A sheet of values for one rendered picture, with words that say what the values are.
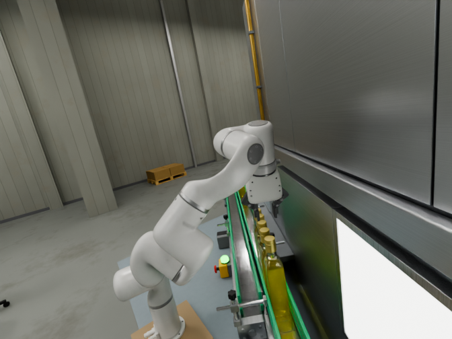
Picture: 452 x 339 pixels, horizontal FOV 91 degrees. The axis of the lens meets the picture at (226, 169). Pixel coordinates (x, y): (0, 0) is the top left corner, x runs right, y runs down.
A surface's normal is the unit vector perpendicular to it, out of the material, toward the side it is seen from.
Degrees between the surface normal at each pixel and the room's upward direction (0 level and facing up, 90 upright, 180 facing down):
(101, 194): 90
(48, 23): 90
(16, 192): 90
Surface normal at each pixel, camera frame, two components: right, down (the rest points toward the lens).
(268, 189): 0.11, 0.48
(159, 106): 0.55, 0.09
